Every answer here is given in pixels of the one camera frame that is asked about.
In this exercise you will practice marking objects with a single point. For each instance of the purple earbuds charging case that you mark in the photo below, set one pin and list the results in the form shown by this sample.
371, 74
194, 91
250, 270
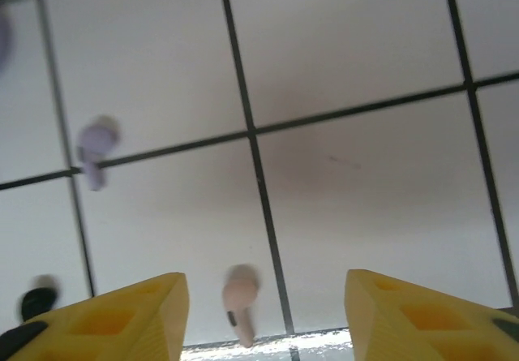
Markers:
4, 36

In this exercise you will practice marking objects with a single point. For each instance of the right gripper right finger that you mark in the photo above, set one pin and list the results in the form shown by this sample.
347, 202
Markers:
425, 324

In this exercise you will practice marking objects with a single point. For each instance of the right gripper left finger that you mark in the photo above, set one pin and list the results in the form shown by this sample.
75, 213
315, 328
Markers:
121, 328

